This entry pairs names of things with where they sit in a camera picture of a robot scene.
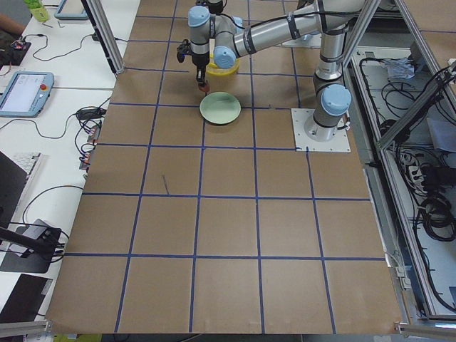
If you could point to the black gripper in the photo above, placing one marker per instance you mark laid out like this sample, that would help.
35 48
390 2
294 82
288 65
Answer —
199 60

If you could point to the brown bun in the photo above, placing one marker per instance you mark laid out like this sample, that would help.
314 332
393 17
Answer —
204 87

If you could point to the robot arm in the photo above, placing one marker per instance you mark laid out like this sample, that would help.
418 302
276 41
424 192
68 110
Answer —
215 36
214 6

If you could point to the bottom yellow steamer layer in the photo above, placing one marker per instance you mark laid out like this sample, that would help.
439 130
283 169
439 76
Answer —
214 70

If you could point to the light green plate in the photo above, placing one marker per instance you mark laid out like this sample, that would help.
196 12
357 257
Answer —
220 108

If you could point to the blue teach pendant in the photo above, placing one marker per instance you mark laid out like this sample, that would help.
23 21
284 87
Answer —
71 10
26 94

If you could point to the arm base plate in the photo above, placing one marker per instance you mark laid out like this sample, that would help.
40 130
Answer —
310 137

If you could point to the aluminium frame post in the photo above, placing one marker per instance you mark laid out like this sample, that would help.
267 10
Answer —
103 31

